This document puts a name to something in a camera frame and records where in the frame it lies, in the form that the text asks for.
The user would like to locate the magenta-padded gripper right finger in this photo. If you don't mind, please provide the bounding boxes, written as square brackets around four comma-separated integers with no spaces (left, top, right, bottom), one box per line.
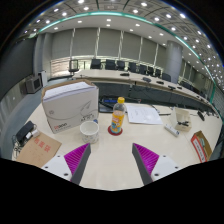
[131,142,183,187]

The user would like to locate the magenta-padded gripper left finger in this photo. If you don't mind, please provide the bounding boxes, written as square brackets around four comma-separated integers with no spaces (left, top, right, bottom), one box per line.
[41,142,92,186]

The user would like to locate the yellow-capped clear drink bottle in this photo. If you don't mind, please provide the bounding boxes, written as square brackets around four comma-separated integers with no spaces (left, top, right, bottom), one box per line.
[110,96,127,135]

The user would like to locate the white printed cup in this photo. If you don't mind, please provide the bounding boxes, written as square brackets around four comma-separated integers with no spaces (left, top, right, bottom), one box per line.
[79,119,101,145]

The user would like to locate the white power strip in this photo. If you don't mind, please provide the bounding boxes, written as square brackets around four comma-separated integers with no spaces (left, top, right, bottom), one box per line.
[163,123,181,138]

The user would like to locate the brown paper envelope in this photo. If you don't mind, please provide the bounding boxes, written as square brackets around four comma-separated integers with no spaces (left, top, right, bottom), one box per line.
[15,130,63,168]

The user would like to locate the flat round red coaster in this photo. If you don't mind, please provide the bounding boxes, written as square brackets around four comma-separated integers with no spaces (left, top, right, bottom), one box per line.
[107,124,124,137]

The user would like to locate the white printed paper sheet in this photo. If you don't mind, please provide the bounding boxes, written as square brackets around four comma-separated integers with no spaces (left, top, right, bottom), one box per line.
[124,103,164,126]

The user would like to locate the white copy paper box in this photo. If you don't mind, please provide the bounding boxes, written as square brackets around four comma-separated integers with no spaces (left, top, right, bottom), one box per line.
[41,78,100,135]

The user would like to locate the open white cardboard box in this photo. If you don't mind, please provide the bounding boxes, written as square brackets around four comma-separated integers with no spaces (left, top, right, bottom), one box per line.
[169,106,192,132]

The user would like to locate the red cardboard box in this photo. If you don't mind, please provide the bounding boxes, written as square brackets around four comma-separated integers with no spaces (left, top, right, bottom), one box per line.
[190,130,213,164]

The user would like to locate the black pouch with keys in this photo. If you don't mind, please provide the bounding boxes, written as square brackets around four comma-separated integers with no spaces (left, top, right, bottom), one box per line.
[12,120,41,148]

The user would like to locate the long curved conference desk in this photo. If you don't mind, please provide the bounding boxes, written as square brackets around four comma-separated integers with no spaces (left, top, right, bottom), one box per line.
[71,68,218,115]

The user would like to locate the grey box-shaped monitor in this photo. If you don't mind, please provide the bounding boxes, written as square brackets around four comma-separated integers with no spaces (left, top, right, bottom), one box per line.
[24,74,44,95]

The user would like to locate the row of black office chairs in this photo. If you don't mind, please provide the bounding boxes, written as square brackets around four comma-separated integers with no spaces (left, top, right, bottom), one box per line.
[68,58,188,88]

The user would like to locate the ceiling lights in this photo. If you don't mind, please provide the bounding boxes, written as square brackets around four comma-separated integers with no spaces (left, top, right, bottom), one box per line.
[19,0,221,68]

